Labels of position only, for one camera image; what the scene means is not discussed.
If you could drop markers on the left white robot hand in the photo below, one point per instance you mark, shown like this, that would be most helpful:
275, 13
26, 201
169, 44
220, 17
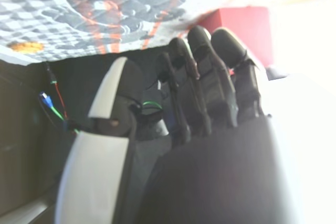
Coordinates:
215, 171

